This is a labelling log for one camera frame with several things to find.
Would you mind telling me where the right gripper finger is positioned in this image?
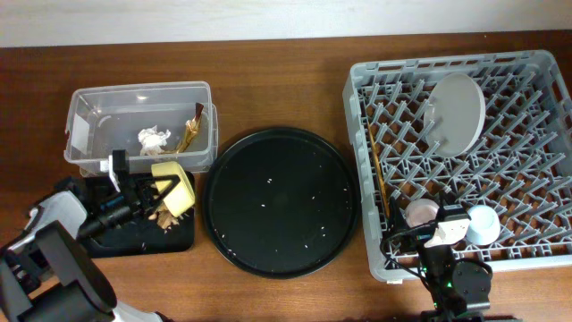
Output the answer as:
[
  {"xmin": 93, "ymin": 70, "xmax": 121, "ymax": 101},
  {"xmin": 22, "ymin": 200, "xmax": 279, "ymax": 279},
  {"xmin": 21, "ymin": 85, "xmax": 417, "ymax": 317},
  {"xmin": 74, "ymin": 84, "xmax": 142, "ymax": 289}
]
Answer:
[
  {"xmin": 439, "ymin": 191, "xmax": 464, "ymax": 208},
  {"xmin": 388, "ymin": 197, "xmax": 408, "ymax": 236}
]

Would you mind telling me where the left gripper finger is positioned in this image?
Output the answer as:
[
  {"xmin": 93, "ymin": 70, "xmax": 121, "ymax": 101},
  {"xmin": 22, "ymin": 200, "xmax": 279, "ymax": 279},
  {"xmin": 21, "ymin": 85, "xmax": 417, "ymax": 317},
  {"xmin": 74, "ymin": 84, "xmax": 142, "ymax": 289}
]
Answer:
[
  {"xmin": 155, "ymin": 181, "xmax": 181, "ymax": 214},
  {"xmin": 142, "ymin": 174, "xmax": 181, "ymax": 188}
]

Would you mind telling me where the yellow bowl with scraps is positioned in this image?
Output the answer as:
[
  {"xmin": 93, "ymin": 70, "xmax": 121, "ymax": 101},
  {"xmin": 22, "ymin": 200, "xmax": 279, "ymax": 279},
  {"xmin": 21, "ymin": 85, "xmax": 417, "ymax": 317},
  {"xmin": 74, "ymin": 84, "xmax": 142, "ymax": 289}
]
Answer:
[{"xmin": 151, "ymin": 161, "xmax": 195, "ymax": 217}]

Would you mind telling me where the pink cup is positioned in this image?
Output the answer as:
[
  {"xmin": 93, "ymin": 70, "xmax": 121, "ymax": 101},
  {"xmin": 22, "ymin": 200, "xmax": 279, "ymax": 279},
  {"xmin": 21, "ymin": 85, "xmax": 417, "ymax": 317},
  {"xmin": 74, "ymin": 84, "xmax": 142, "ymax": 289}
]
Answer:
[{"xmin": 405, "ymin": 199, "xmax": 439, "ymax": 227}]

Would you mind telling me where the blue cup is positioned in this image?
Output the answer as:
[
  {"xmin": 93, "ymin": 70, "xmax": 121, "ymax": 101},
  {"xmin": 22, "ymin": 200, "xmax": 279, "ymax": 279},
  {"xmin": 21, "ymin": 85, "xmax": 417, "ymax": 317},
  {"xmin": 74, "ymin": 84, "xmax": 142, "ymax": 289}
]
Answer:
[{"xmin": 466, "ymin": 205, "xmax": 501, "ymax": 246}]

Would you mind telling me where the white tissue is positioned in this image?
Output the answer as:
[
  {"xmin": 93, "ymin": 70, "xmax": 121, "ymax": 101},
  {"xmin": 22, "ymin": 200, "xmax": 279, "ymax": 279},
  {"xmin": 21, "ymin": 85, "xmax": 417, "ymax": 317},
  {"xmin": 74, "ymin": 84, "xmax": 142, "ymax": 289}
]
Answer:
[{"xmin": 138, "ymin": 126, "xmax": 171, "ymax": 156}]

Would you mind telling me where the gold foil wrapper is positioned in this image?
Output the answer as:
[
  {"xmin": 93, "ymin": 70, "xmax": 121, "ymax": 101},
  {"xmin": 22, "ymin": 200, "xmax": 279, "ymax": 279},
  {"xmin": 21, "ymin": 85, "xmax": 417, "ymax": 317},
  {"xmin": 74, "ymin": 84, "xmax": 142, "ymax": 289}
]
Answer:
[{"xmin": 164, "ymin": 103, "xmax": 205, "ymax": 154}]

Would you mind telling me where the wooden chopstick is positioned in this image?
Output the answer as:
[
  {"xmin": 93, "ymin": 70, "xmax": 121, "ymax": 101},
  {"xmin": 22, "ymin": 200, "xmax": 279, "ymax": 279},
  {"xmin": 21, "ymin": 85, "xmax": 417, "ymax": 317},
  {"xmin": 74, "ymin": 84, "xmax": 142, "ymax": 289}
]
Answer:
[
  {"xmin": 374, "ymin": 153, "xmax": 391, "ymax": 219},
  {"xmin": 367, "ymin": 124, "xmax": 389, "ymax": 216}
]

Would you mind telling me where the white round plate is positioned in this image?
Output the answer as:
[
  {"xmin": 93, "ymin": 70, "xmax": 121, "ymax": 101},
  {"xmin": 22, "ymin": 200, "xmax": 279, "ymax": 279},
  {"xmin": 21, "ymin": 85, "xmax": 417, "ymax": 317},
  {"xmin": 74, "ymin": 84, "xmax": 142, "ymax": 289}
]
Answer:
[{"xmin": 423, "ymin": 72, "xmax": 485, "ymax": 157}]

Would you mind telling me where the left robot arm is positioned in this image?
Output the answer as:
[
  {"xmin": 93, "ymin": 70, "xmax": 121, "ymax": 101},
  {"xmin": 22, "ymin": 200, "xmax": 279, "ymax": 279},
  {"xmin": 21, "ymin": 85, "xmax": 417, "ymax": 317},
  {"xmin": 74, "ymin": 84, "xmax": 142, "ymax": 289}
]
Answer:
[{"xmin": 1, "ymin": 173, "xmax": 194, "ymax": 321}]

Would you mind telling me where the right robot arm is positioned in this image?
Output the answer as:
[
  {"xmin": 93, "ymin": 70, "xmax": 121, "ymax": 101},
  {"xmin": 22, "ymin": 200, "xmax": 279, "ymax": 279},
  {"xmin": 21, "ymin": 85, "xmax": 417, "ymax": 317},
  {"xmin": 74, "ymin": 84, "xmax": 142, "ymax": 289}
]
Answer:
[{"xmin": 380, "ymin": 193, "xmax": 493, "ymax": 321}]

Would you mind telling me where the grey dishwasher rack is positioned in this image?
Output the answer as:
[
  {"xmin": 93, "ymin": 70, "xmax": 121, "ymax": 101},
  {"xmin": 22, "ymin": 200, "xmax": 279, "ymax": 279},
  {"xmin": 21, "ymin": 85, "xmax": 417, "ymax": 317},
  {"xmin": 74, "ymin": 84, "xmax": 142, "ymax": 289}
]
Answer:
[{"xmin": 342, "ymin": 50, "xmax": 571, "ymax": 284}]

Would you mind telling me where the black rectangular tray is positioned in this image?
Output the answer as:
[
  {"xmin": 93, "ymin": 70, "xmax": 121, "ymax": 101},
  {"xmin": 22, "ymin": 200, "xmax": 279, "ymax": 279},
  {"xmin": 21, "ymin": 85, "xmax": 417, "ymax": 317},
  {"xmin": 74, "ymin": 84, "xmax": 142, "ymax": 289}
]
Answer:
[{"xmin": 71, "ymin": 177, "xmax": 195, "ymax": 258}]

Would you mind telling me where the pile of food scraps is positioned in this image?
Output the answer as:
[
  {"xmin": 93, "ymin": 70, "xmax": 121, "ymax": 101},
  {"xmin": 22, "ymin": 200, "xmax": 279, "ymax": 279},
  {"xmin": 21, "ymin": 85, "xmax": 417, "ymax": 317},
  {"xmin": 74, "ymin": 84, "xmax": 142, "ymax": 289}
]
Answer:
[{"xmin": 147, "ymin": 209, "xmax": 180, "ymax": 230}]

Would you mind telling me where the clear plastic storage bin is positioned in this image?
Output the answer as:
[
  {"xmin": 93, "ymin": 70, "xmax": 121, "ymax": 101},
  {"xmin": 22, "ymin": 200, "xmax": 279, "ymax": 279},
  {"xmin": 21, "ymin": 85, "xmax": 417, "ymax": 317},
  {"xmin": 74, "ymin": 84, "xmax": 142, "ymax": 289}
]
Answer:
[{"xmin": 63, "ymin": 81, "xmax": 218, "ymax": 177}]

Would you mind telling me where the round black serving tray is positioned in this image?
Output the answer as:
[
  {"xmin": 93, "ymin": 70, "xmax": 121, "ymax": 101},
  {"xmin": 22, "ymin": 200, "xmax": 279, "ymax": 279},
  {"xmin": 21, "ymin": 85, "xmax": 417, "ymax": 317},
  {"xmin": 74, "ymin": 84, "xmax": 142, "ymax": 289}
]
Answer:
[{"xmin": 201, "ymin": 127, "xmax": 361, "ymax": 279}]

